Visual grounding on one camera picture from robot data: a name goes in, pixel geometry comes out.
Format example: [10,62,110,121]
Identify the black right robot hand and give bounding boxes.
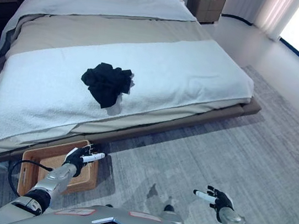
[191,183,238,214]

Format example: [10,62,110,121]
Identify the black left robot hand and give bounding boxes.
[60,139,108,182]

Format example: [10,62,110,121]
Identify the black clothes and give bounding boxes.
[76,60,139,119]

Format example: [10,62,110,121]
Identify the woven wicker basket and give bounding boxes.
[17,131,103,207]

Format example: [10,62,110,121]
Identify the bed with white blanket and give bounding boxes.
[0,0,262,200]

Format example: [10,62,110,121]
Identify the light folded bed sheet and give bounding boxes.
[0,0,201,86]

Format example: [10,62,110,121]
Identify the grey striped rug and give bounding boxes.
[0,31,299,224]

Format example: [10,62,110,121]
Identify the silver right robot leg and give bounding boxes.
[157,202,189,224]

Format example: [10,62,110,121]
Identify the white terry blanket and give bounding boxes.
[0,10,260,191]

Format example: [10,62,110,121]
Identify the white sheer curtain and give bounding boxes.
[250,0,297,43]

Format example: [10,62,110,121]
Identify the brown wooden nightstand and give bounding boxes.
[184,0,226,28]

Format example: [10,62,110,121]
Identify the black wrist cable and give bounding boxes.
[5,157,55,201]

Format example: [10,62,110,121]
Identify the brown wooden bed frame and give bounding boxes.
[0,64,263,204]

